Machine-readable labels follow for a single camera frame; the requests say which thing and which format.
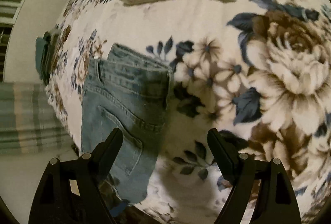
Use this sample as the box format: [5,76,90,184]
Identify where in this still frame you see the blue denim shorts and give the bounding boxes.
[81,44,172,204]

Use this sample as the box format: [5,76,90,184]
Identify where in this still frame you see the dark green blanket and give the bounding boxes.
[35,27,61,85]

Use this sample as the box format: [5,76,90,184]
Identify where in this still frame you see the floral bed blanket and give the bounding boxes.
[47,0,330,223]

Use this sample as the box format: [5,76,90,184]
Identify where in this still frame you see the window frame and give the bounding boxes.
[0,1,21,25]

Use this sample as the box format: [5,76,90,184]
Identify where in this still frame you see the green plaid curtain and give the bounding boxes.
[1,82,73,155]

